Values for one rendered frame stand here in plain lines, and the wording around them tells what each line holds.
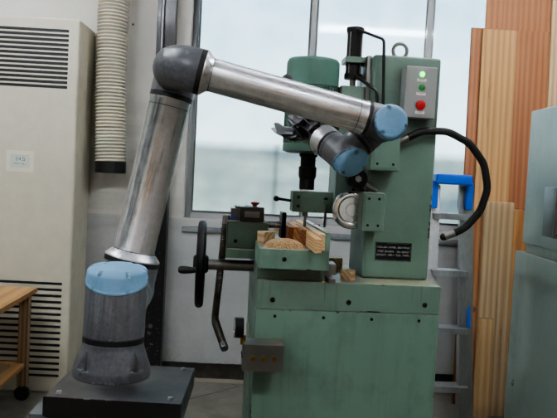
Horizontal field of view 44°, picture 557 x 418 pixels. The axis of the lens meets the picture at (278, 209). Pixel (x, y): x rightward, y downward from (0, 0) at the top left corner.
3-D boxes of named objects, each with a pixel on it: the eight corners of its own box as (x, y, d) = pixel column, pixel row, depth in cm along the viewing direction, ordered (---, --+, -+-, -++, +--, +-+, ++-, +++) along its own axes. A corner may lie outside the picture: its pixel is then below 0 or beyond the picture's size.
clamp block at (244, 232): (225, 243, 239) (226, 217, 238) (263, 245, 240) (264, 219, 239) (225, 248, 224) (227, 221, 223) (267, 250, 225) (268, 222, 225)
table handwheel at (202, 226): (192, 296, 243) (196, 215, 240) (249, 298, 245) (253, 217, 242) (189, 317, 214) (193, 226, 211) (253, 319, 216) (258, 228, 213)
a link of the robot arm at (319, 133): (347, 143, 200) (323, 165, 199) (338, 136, 203) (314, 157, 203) (335, 124, 193) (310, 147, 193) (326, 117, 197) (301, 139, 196)
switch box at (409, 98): (398, 118, 219) (401, 68, 218) (428, 120, 220) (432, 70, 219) (404, 117, 213) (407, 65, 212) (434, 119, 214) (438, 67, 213)
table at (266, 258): (224, 245, 261) (225, 229, 261) (302, 248, 264) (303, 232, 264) (226, 267, 201) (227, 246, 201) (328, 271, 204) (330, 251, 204)
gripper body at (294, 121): (302, 100, 205) (323, 118, 196) (313, 119, 211) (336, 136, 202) (283, 118, 204) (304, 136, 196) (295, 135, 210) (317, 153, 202)
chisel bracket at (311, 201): (288, 215, 232) (290, 190, 232) (329, 216, 234) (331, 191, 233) (291, 216, 225) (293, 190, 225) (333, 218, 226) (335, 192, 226)
